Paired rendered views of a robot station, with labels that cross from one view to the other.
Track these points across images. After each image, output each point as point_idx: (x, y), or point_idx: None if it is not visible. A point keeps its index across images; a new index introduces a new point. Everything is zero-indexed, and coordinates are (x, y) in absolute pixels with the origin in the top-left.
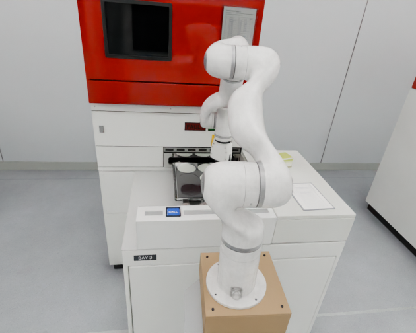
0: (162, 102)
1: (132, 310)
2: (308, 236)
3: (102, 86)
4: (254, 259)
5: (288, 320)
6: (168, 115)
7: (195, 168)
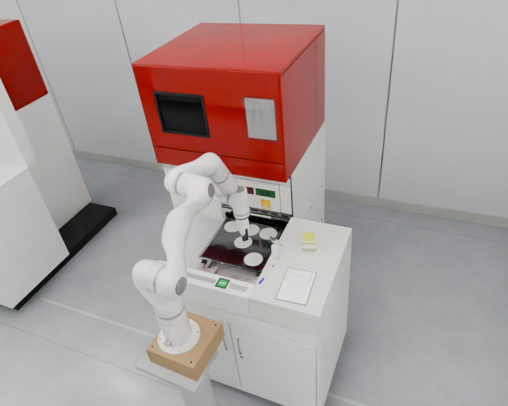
0: None
1: None
2: (281, 321)
3: (164, 151)
4: (171, 325)
5: (193, 372)
6: None
7: None
